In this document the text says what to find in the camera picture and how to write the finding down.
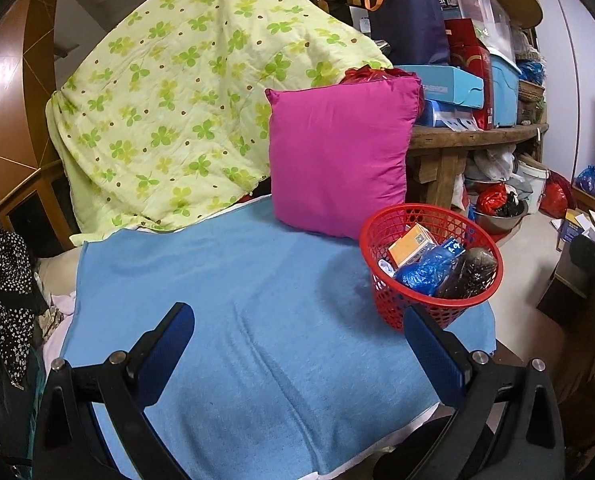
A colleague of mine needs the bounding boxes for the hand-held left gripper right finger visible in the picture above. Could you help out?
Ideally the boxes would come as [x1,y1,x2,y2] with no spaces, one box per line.
[404,304,566,480]

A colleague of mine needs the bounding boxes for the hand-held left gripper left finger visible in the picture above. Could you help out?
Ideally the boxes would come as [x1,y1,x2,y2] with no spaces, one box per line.
[32,301,196,480]

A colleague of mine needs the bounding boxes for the red mesh basket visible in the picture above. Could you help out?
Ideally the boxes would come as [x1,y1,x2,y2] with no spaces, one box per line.
[359,203,505,334]

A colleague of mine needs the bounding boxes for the blue plastic bag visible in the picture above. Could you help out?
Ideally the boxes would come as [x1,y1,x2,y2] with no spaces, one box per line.
[394,247,461,297]

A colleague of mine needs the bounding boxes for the black plastic bag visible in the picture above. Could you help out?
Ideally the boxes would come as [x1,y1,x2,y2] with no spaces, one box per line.
[433,247,499,301]

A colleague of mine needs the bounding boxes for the blue cardboard box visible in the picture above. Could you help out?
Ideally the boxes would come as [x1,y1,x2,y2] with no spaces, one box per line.
[436,238,467,262]

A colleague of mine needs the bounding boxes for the orange cardboard box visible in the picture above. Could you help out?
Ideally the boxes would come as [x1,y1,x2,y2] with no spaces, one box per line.
[387,223,438,269]

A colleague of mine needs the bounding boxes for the red bag on floor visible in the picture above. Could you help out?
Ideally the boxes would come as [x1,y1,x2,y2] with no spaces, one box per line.
[539,171,574,219]

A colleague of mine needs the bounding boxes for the blue bag on floor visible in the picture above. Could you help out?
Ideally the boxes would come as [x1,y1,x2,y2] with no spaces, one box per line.
[574,164,595,197]

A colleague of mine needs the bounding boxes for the pink bed sheet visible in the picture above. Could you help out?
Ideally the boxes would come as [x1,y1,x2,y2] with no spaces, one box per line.
[41,292,78,361]

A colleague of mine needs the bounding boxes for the metal bowl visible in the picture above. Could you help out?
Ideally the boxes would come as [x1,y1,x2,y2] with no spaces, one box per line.
[469,199,529,235]

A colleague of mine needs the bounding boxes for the white bucket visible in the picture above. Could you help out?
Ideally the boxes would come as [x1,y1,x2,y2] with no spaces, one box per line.
[514,161,549,202]

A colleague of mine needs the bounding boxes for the blue blanket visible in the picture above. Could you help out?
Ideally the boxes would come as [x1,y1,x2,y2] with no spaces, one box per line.
[60,197,498,480]

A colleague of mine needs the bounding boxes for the red bag under table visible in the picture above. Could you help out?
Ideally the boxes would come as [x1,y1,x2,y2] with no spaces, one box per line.
[476,184,509,217]

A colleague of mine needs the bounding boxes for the beige pillow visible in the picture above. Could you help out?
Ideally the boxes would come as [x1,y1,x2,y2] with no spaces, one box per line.
[36,249,85,306]

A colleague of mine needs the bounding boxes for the black white-spotted garment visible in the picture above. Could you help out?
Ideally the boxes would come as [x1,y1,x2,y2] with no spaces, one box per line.
[0,224,49,383]

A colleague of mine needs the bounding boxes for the wooden table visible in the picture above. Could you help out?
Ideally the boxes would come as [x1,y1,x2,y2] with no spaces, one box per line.
[406,123,549,207]

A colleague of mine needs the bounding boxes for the wicker basket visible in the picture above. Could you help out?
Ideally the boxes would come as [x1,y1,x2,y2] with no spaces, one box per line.
[517,80,547,104]

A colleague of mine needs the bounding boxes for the light blue plastic bin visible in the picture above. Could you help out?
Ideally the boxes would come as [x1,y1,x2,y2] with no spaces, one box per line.
[489,54,523,129]

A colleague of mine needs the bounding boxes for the blue white flat box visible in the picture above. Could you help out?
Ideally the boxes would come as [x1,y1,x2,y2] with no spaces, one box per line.
[416,99,479,132]

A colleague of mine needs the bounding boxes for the magenta pillow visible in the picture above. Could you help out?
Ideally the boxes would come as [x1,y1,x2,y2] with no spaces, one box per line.
[264,75,425,241]

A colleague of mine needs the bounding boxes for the light blue shoe box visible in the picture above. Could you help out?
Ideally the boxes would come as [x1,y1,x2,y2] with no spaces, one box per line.
[394,64,485,112]

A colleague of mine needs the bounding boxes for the green clover print quilt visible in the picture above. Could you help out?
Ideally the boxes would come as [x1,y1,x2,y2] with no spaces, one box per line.
[44,0,394,235]

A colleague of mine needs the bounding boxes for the wooden cabinet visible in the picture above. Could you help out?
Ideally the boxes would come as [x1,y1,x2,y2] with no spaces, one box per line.
[0,0,80,261]

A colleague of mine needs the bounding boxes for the clear plastic storage bin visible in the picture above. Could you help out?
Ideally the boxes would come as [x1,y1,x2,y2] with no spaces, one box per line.
[446,0,514,57]

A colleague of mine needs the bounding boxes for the red frilled cushion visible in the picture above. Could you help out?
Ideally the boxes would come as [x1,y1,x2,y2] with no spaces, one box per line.
[339,65,422,87]

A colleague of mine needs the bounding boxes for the navy bag with orange handles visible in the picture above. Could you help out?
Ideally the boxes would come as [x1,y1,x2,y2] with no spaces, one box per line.
[363,0,451,67]

